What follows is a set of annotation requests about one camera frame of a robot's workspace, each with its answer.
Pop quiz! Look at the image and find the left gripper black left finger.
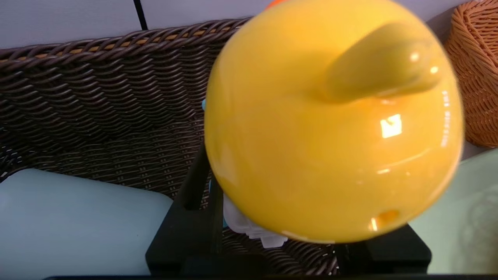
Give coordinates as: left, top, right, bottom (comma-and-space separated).
145, 142, 224, 276

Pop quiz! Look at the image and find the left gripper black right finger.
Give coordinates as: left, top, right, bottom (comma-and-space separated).
334, 223, 433, 275

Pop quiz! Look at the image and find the blue-grey plastic cup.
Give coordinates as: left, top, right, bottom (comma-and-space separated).
0, 168, 174, 277

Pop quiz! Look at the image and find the yellow duck toy car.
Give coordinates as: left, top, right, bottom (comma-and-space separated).
201, 0, 466, 250

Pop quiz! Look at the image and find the dark brown wicker basket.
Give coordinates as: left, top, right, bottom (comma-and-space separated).
0, 17, 339, 277

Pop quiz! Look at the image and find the orange rectangular wicker basket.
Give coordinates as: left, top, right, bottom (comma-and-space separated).
444, 0, 498, 149

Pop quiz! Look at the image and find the light green plastic tray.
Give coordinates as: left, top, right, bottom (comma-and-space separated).
407, 148, 498, 275

